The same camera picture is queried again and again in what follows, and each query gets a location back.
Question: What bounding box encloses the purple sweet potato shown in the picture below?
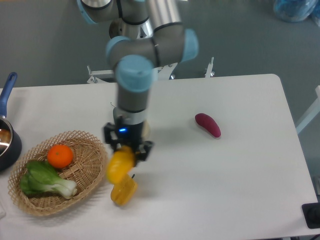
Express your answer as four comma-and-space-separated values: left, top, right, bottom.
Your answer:
194, 113, 222, 138

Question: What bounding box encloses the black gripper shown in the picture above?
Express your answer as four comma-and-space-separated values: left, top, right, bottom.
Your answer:
103, 116, 154, 167

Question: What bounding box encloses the black device at table edge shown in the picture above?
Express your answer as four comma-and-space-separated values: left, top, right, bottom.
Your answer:
301, 202, 320, 229

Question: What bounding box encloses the green bok choy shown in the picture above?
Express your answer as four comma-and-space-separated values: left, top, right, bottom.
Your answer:
19, 161, 78, 199

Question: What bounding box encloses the clear blue plastic bag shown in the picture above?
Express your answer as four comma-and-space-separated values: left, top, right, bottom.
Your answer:
273, 0, 320, 23

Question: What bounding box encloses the blue handled saucepan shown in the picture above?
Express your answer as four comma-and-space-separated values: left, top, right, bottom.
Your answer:
0, 72, 22, 172

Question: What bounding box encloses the white frame at right edge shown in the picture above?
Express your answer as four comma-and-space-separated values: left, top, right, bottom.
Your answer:
295, 85, 320, 135

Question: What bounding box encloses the beige round potato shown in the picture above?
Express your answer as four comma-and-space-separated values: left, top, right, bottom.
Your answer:
142, 121, 151, 139

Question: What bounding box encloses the dark green cucumber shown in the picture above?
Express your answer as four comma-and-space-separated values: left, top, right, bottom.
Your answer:
110, 102, 118, 124

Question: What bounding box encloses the orange tangerine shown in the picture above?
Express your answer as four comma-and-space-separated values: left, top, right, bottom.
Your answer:
47, 144, 74, 169

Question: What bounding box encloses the woven wicker basket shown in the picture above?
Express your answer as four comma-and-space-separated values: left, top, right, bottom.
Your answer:
8, 130, 108, 217

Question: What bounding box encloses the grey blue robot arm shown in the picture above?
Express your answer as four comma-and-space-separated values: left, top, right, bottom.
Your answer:
77, 0, 199, 165

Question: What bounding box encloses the yellow mango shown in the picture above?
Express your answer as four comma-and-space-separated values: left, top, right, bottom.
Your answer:
106, 146, 135, 185

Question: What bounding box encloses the yellow bell pepper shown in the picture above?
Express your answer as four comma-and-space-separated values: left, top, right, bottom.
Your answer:
110, 174, 138, 206

